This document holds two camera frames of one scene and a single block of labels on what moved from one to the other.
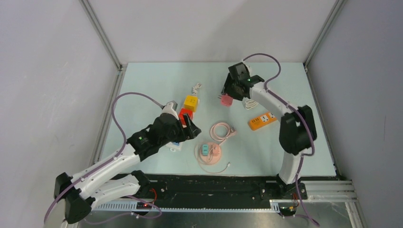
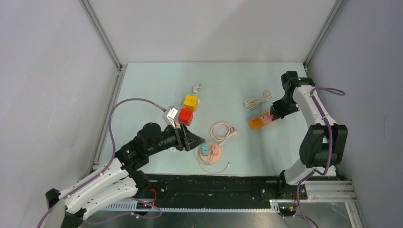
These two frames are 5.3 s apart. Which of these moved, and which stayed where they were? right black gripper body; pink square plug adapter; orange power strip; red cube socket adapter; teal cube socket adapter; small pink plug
Moved: right black gripper body; pink square plug adapter
Stayed: red cube socket adapter; teal cube socket adapter; orange power strip; small pink plug
